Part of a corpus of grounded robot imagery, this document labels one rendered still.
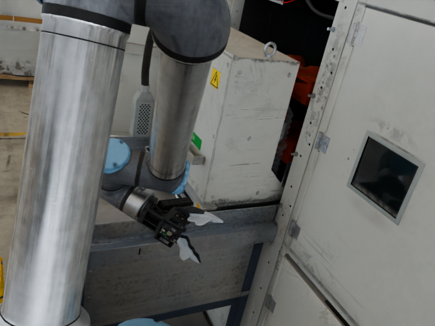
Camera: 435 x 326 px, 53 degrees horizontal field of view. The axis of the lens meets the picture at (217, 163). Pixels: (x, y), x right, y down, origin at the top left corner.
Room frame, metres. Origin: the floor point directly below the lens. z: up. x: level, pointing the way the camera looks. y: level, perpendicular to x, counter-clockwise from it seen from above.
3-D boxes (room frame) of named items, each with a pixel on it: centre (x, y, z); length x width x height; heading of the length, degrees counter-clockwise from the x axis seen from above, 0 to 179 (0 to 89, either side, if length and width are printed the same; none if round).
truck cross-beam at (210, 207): (1.37, 0.13, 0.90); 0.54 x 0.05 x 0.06; 31
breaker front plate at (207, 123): (1.36, 0.14, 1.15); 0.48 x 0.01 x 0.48; 31
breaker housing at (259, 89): (1.49, -0.08, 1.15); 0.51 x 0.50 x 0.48; 121
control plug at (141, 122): (1.51, 0.31, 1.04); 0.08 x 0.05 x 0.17; 121
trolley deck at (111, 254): (1.32, 0.21, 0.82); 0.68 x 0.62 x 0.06; 121
